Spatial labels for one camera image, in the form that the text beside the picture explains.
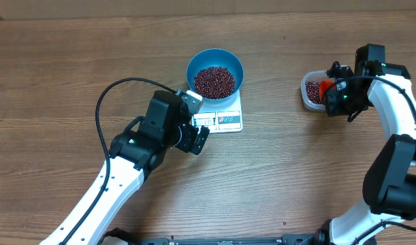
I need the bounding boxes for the orange measuring scoop blue handle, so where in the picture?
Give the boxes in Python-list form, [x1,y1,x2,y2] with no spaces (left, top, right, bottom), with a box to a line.
[319,80,334,104]

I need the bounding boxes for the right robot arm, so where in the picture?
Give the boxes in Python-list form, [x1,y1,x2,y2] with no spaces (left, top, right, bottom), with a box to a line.
[310,44,416,244]

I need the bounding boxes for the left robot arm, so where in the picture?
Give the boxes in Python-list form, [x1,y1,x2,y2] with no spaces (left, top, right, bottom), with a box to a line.
[43,90,209,244]

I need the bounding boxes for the white digital kitchen scale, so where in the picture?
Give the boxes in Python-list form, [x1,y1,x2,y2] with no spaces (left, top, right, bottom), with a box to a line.
[191,91,243,133]

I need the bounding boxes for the red beans in bowl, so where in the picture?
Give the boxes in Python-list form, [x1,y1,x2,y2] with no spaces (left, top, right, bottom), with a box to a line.
[194,66,236,99]

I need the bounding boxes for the red beans in container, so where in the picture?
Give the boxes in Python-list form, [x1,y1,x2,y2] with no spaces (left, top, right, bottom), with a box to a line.
[305,81,321,104]

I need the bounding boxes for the clear plastic container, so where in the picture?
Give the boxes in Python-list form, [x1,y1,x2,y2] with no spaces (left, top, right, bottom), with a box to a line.
[300,70,329,112]

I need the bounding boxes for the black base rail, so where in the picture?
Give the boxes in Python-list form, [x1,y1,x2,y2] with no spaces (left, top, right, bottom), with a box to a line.
[97,228,314,245]

